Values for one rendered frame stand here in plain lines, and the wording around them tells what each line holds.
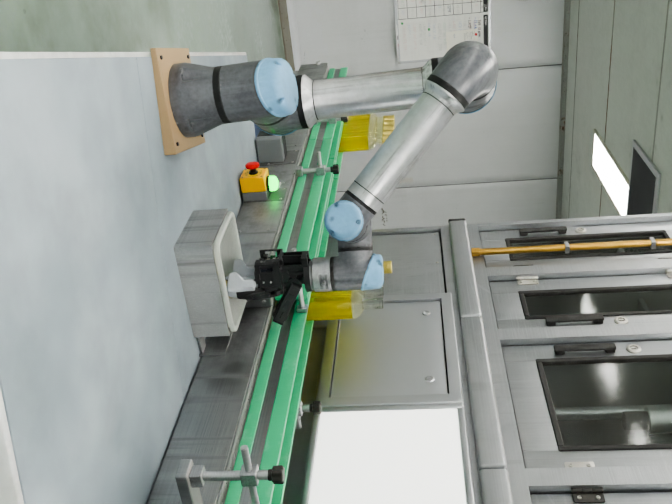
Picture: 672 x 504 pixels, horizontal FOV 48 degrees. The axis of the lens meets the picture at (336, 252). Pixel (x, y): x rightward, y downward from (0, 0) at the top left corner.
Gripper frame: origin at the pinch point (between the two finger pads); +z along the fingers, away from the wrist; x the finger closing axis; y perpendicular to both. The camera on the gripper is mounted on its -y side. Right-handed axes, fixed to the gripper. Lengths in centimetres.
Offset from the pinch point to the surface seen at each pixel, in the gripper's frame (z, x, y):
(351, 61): 16, -611, -97
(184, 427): 3.2, 31.4, -12.5
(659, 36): -193, -338, -33
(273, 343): -9.7, 2.3, -13.6
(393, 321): -35, -30, -30
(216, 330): 0.4, 9.4, -5.0
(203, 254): -0.3, 9.8, 13.5
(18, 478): 6, 77, 19
